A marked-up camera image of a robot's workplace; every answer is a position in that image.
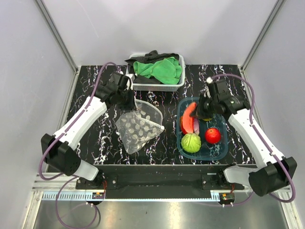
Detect fake watermelon slice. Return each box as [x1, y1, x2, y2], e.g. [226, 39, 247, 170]
[180, 102, 197, 134]

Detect fake red apple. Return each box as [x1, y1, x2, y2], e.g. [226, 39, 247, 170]
[205, 127, 222, 144]

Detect fake green cabbage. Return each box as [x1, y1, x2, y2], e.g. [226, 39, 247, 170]
[181, 133, 202, 153]

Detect clear zip top bag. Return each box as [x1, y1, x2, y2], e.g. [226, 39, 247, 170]
[115, 99, 164, 154]

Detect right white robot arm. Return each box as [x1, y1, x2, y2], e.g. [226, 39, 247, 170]
[194, 77, 297, 201]

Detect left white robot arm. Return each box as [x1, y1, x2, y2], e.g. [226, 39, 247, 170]
[41, 72, 135, 189]

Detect white plastic basket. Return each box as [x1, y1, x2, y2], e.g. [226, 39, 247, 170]
[126, 53, 185, 92]

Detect blue transparent plastic container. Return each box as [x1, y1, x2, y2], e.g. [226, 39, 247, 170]
[176, 97, 228, 161]

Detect green cloth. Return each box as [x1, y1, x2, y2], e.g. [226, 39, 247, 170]
[133, 57, 182, 84]

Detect black cloth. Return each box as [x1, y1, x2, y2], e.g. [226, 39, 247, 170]
[126, 50, 180, 78]

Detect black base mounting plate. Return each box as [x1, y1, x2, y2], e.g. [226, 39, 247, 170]
[76, 165, 244, 201]

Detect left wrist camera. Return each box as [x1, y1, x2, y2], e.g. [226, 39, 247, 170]
[120, 71, 135, 91]

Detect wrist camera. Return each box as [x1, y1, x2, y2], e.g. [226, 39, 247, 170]
[203, 77, 214, 99]
[120, 71, 135, 91]

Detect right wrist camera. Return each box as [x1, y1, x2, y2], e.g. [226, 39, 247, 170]
[203, 77, 214, 99]

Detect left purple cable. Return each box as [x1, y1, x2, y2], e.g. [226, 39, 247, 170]
[39, 62, 124, 227]

